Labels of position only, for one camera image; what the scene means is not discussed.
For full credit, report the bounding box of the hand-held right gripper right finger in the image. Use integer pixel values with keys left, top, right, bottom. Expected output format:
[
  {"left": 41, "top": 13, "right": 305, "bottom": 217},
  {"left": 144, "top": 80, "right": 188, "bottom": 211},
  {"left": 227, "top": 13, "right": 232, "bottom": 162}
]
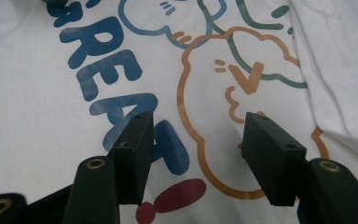
[{"left": 241, "top": 111, "right": 358, "bottom": 224}]

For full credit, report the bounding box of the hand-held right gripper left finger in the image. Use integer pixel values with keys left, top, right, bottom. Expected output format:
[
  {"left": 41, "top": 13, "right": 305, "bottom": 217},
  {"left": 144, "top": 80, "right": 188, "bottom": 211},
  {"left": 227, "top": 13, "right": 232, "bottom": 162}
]
[{"left": 62, "top": 111, "right": 155, "bottom": 224}]

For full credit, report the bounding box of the white printed t-shirt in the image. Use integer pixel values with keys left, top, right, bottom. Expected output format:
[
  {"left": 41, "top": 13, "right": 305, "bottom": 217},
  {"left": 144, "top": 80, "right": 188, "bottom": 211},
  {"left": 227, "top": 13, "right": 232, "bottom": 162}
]
[{"left": 0, "top": 0, "right": 358, "bottom": 224}]

